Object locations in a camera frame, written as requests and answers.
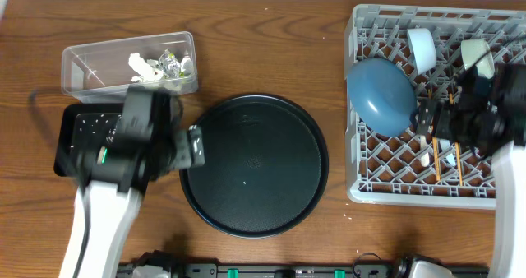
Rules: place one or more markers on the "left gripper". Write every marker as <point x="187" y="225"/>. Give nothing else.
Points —
<point x="191" y="155"/>

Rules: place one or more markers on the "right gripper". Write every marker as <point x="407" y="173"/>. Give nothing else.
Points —
<point x="445" y="113"/>

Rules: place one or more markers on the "wooden chopstick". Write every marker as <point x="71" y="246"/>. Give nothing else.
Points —
<point x="457" y="151"/>
<point x="437" y="165"/>

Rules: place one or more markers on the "light blue plastic knife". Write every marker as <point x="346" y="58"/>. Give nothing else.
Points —
<point x="447" y="148"/>

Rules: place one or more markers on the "dark blue plate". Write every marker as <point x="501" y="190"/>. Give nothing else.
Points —
<point x="382" y="96"/>

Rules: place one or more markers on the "light blue bowl with rice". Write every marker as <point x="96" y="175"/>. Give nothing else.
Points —
<point x="421" y="44"/>

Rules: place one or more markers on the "mint green bowl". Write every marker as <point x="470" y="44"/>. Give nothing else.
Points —
<point x="476" y="54"/>

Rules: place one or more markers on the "round black serving tray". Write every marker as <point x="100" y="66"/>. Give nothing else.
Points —
<point x="266" y="166"/>

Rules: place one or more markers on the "white tissue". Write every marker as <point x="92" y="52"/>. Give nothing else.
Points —
<point x="187" y="66"/>
<point x="147" y="71"/>

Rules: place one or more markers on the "yellow foil snack wrapper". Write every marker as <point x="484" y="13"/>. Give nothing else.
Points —
<point x="171" y="67"/>

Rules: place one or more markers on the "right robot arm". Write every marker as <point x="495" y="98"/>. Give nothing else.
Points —
<point x="490" y="116"/>

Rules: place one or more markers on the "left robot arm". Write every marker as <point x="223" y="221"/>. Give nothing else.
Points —
<point x="113" y="151"/>

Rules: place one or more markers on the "grey dishwasher rack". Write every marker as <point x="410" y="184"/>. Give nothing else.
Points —
<point x="387" y="170"/>

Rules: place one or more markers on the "clear plastic waste bin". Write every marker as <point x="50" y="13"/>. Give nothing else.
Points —
<point x="99" y="72"/>

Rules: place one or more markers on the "black rectangular tray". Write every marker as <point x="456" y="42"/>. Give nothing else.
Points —
<point x="65" y="159"/>

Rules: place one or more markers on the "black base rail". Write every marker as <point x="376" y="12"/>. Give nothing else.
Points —
<point x="375" y="269"/>

